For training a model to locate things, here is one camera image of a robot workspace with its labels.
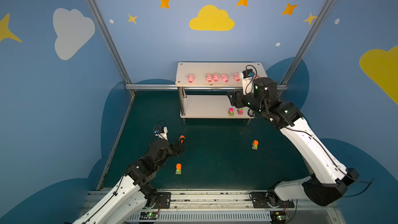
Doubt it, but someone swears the orange toy car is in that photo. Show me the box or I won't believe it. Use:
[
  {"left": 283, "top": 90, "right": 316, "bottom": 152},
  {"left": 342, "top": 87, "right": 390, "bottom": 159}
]
[{"left": 179, "top": 135, "right": 186, "bottom": 143}]

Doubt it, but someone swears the pink pig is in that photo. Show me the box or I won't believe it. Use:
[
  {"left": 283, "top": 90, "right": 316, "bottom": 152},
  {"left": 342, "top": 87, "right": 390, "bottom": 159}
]
[
  {"left": 206, "top": 74, "right": 213, "bottom": 83},
  {"left": 213, "top": 73, "right": 220, "bottom": 82},
  {"left": 188, "top": 74, "right": 195, "bottom": 84},
  {"left": 221, "top": 74, "right": 229, "bottom": 83},
  {"left": 233, "top": 73, "right": 240, "bottom": 82}
]

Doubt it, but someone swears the orange green toy truck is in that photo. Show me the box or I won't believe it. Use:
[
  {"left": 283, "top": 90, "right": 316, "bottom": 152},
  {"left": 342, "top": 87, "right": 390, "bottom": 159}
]
[
  {"left": 175, "top": 163, "right": 182, "bottom": 175},
  {"left": 252, "top": 140, "right": 259, "bottom": 150}
]

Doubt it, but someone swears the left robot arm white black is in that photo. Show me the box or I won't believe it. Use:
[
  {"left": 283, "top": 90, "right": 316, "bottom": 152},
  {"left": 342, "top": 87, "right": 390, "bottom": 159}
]
[{"left": 74, "top": 135, "right": 185, "bottom": 224}]

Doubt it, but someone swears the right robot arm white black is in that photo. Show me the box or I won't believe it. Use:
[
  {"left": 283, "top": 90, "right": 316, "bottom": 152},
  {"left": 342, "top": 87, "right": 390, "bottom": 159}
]
[{"left": 227, "top": 77, "right": 359, "bottom": 208}]

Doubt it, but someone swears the white two-tier shelf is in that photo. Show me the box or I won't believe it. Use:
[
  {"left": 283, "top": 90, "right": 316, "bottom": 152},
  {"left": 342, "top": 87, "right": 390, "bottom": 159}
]
[{"left": 175, "top": 62, "right": 267, "bottom": 119}]

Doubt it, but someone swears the left controller board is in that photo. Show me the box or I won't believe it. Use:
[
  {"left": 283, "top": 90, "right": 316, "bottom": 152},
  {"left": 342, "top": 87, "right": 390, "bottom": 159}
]
[{"left": 139, "top": 212, "right": 159, "bottom": 222}]

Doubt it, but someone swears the controller board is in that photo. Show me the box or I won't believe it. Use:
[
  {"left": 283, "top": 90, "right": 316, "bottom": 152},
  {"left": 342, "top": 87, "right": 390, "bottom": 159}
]
[
  {"left": 269, "top": 212, "right": 289, "bottom": 224},
  {"left": 139, "top": 212, "right": 159, "bottom": 222}
]

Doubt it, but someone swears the right controller board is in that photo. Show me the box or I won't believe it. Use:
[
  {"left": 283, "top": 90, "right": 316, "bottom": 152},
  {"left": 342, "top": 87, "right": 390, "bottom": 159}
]
[{"left": 269, "top": 212, "right": 289, "bottom": 224}]

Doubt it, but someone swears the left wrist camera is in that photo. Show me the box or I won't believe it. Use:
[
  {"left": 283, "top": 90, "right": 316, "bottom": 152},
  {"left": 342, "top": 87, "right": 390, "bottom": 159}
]
[{"left": 153, "top": 126, "right": 168, "bottom": 140}]

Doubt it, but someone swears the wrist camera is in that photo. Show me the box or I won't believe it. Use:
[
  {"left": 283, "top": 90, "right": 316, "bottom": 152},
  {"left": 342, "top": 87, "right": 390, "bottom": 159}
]
[
  {"left": 241, "top": 69, "right": 257, "bottom": 95},
  {"left": 153, "top": 126, "right": 168, "bottom": 140}
]

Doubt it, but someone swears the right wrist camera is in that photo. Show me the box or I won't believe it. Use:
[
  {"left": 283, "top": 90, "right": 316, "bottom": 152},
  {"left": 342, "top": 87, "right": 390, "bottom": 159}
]
[{"left": 241, "top": 69, "right": 257, "bottom": 95}]

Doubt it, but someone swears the right aluminium frame post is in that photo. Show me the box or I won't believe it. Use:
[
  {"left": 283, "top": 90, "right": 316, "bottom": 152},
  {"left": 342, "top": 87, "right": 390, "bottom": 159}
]
[{"left": 277, "top": 0, "right": 337, "bottom": 96}]

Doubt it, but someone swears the aluminium frame post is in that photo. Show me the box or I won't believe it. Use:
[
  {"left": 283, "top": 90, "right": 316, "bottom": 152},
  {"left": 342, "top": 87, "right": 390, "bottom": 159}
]
[
  {"left": 85, "top": 0, "right": 132, "bottom": 86},
  {"left": 277, "top": 0, "right": 337, "bottom": 96}
]

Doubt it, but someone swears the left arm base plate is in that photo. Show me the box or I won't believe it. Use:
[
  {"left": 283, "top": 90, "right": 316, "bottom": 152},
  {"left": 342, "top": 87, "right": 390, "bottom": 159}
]
[{"left": 146, "top": 192, "right": 171, "bottom": 209}]

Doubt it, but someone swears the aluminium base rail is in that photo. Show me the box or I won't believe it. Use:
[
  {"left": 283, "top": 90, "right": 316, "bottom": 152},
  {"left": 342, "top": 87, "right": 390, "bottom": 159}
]
[{"left": 74, "top": 189, "right": 346, "bottom": 224}]

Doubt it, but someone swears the rear aluminium frame bar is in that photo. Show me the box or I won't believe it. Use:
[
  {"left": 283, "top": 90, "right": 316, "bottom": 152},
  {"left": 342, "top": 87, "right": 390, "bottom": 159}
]
[{"left": 125, "top": 83, "right": 288, "bottom": 91}]

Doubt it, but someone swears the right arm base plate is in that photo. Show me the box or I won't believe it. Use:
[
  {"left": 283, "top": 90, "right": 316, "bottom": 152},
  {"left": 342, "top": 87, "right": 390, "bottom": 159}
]
[{"left": 249, "top": 191, "right": 295, "bottom": 208}]

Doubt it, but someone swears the left aluminium frame post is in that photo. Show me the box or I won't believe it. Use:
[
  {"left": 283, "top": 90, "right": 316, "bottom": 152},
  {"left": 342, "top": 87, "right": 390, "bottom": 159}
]
[{"left": 85, "top": 0, "right": 132, "bottom": 86}]

